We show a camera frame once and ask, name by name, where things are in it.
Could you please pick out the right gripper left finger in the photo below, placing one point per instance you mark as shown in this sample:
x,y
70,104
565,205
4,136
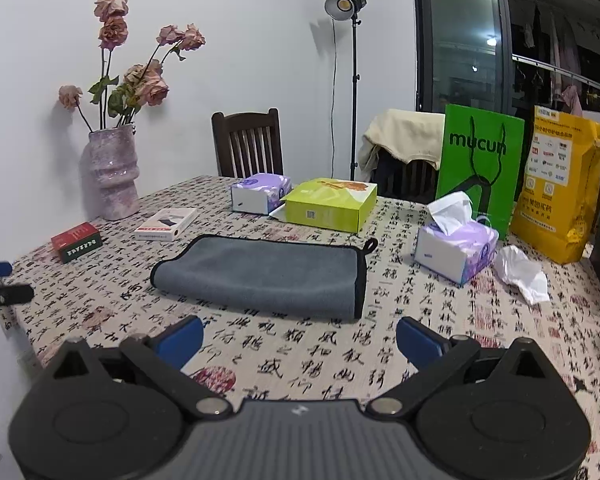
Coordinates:
x,y
113,413

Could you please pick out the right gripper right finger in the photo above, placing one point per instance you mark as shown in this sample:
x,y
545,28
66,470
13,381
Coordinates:
x,y
485,413

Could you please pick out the purple and grey towel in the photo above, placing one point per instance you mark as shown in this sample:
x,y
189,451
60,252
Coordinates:
x,y
298,279

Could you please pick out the red and green box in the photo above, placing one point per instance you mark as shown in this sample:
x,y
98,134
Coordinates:
x,y
76,242

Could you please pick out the calligraphy print tablecloth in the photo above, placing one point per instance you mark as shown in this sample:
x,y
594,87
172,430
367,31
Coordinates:
x,y
106,296

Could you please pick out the crumpled white tissue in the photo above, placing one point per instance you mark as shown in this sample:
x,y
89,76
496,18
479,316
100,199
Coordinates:
x,y
513,267

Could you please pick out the pink speckled vase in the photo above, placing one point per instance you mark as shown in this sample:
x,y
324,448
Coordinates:
x,y
112,160

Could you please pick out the open purple tissue pack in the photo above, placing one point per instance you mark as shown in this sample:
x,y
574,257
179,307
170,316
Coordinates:
x,y
453,244

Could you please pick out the white flat product box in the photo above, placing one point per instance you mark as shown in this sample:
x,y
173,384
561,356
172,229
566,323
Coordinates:
x,y
166,225

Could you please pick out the yellow printed bag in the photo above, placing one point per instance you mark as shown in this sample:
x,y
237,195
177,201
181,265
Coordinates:
x,y
556,208

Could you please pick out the purple white tissue pack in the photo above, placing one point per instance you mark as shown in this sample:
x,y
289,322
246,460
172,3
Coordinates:
x,y
259,193

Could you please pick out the lime green tissue box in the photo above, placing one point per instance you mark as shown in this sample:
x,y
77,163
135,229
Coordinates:
x,y
330,204

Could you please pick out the green mucun paper bag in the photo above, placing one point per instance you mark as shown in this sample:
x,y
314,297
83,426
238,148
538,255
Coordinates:
x,y
481,155

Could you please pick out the chair with cream garment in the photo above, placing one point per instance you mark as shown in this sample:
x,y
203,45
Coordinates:
x,y
401,152

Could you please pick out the dark wooden chair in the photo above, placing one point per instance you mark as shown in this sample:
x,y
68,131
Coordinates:
x,y
247,143

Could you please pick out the dark framed glass door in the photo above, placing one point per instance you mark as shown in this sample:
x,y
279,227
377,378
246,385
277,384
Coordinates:
x,y
507,55

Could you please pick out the studio light on stand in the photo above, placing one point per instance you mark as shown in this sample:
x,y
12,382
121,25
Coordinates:
x,y
340,11

